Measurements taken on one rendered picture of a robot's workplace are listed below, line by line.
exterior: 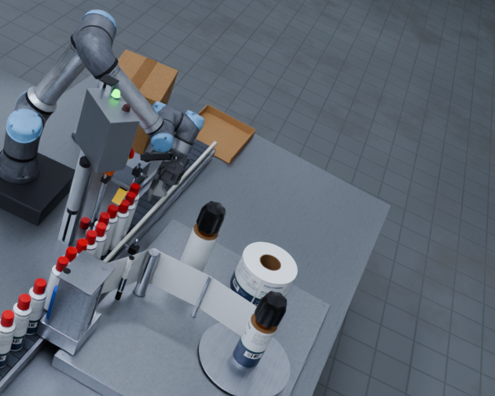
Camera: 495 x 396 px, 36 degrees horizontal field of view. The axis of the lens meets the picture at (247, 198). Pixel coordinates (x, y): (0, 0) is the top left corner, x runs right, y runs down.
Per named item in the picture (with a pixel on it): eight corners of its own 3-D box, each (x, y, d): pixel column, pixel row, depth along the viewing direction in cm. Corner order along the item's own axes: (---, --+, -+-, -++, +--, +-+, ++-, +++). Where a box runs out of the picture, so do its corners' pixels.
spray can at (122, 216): (108, 253, 260) (122, 209, 248) (100, 243, 262) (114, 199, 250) (121, 249, 263) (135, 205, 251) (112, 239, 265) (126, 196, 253)
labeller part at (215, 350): (270, 419, 229) (272, 416, 229) (181, 368, 233) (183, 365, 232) (301, 353, 254) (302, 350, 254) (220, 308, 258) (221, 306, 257)
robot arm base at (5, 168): (25, 189, 266) (28, 168, 260) (-13, 171, 267) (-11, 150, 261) (46, 167, 278) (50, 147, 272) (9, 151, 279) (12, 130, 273)
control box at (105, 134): (96, 174, 225) (110, 122, 214) (73, 138, 234) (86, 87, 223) (126, 170, 231) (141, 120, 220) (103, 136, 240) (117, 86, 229)
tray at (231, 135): (229, 164, 334) (232, 157, 331) (178, 137, 336) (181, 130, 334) (253, 136, 358) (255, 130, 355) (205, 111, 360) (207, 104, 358)
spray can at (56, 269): (53, 315, 231) (66, 269, 219) (38, 306, 232) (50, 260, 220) (62, 305, 235) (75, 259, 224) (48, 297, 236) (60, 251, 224)
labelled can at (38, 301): (31, 339, 222) (43, 291, 210) (16, 330, 223) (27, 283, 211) (41, 328, 226) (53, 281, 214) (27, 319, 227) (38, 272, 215)
